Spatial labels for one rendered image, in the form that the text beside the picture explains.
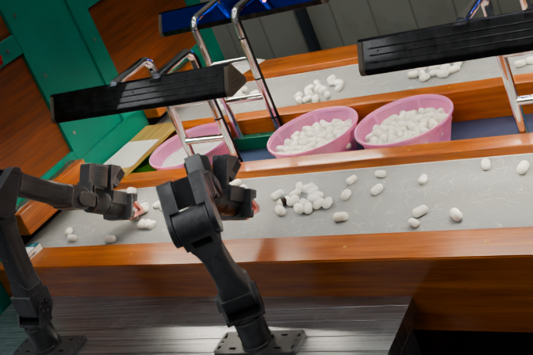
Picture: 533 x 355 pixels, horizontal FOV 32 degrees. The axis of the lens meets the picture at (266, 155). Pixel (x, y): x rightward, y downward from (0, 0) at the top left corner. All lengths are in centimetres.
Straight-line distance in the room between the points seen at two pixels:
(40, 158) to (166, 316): 80
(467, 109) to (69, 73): 122
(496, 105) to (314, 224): 63
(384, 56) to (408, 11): 248
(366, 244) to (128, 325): 64
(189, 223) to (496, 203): 68
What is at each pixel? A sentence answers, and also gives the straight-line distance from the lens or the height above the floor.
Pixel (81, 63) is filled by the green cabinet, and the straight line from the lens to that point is 298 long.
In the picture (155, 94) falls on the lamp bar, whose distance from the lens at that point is 236.
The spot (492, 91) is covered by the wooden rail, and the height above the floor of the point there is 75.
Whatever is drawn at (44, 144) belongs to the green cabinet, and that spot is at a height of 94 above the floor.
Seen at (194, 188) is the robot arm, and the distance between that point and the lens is 171.
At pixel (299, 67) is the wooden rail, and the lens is 311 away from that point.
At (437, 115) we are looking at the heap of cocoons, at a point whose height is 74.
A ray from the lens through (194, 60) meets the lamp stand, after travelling 248.
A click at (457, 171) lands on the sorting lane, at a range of 217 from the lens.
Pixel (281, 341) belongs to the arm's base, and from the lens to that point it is 193.
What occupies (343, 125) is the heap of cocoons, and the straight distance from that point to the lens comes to 259.
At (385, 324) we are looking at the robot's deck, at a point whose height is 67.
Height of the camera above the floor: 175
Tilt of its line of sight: 23 degrees down
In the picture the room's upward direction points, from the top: 23 degrees counter-clockwise
